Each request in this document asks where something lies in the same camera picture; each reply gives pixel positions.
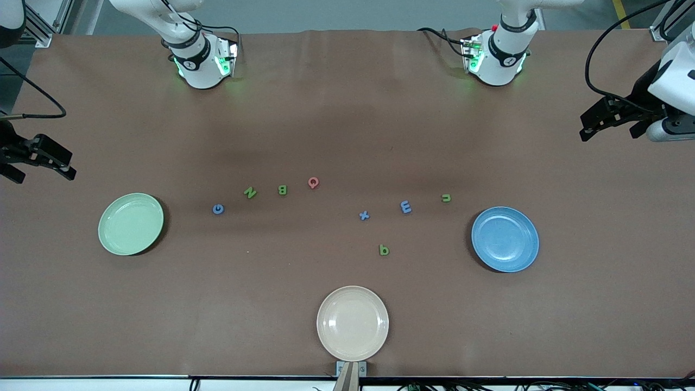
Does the metal camera pole bracket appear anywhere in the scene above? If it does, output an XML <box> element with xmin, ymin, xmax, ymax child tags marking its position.
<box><xmin>335</xmin><ymin>361</ymin><xmax>368</xmax><ymax>391</ymax></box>

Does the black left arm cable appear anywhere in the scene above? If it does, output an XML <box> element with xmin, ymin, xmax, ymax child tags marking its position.
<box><xmin>585</xmin><ymin>0</ymin><xmax>677</xmax><ymax>115</ymax></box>

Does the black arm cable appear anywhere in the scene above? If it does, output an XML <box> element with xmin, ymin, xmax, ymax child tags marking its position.
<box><xmin>585</xmin><ymin>0</ymin><xmax>677</xmax><ymax>115</ymax></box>
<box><xmin>0</xmin><ymin>56</ymin><xmax>67</xmax><ymax>119</ymax></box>

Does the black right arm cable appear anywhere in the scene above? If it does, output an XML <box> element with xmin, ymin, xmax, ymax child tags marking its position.
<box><xmin>0</xmin><ymin>56</ymin><xmax>67</xmax><ymax>119</ymax></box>

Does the black base power cable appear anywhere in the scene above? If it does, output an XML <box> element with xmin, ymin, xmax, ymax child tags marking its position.
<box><xmin>160</xmin><ymin>11</ymin><xmax>242</xmax><ymax>58</ymax></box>
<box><xmin>417</xmin><ymin>26</ymin><xmax>481</xmax><ymax>59</ymax></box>

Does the white table edge strip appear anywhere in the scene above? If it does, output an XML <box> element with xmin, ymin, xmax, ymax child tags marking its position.
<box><xmin>0</xmin><ymin>375</ymin><xmax>695</xmax><ymax>391</ymax></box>

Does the aluminium frame profile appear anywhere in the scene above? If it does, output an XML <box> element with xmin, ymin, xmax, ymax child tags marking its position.
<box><xmin>649</xmin><ymin>0</ymin><xmax>695</xmax><ymax>43</ymax></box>
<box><xmin>24</xmin><ymin>0</ymin><xmax>85</xmax><ymax>48</ymax></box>

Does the blue plate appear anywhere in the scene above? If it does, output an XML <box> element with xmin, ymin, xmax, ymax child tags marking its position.
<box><xmin>471</xmin><ymin>206</ymin><xmax>540</xmax><ymax>273</ymax></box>

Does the beige plate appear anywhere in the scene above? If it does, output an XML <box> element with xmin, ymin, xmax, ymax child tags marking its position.
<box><xmin>317</xmin><ymin>286</ymin><xmax>390</xmax><ymax>362</ymax></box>

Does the brown table mat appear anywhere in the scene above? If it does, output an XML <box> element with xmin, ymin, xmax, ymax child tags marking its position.
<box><xmin>0</xmin><ymin>28</ymin><xmax>695</xmax><ymax>378</ymax></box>

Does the light green plate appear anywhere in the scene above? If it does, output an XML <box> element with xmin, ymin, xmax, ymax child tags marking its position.
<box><xmin>98</xmin><ymin>193</ymin><xmax>165</xmax><ymax>256</ymax></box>

